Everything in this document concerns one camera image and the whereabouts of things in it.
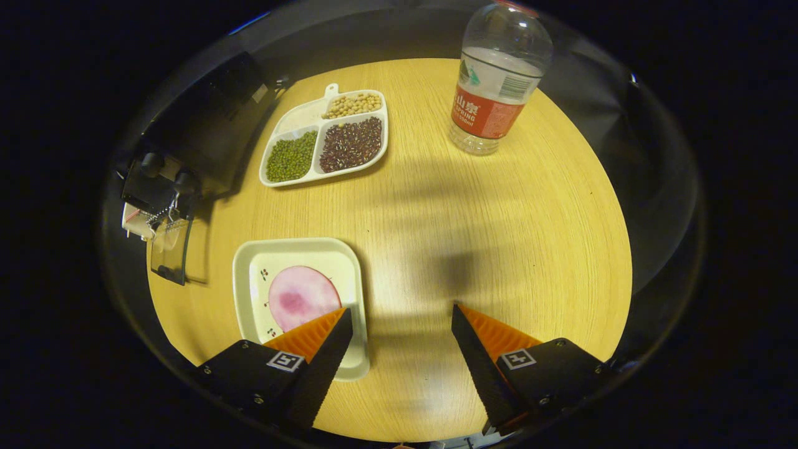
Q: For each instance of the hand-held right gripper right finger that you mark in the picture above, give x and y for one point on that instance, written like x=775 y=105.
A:
x=480 y=368

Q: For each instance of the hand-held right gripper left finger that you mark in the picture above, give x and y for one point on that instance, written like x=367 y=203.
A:
x=324 y=368

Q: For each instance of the pink round food slice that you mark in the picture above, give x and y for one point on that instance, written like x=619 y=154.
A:
x=299 y=298

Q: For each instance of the cream square plate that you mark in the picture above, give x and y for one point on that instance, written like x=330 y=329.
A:
x=249 y=268

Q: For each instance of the pile of green mung beans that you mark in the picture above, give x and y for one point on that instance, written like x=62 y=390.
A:
x=292 y=157

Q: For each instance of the pile of dark red beans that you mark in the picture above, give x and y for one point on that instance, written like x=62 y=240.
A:
x=351 y=144

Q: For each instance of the white divided tray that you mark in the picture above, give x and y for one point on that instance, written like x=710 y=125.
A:
x=315 y=128

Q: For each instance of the pile of white grains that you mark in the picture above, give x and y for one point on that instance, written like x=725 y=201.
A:
x=300 y=118

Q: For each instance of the pile of yellow soybeans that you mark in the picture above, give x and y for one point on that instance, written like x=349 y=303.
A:
x=352 y=105

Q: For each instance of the clear water bottle red label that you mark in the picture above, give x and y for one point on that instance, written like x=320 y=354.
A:
x=492 y=93

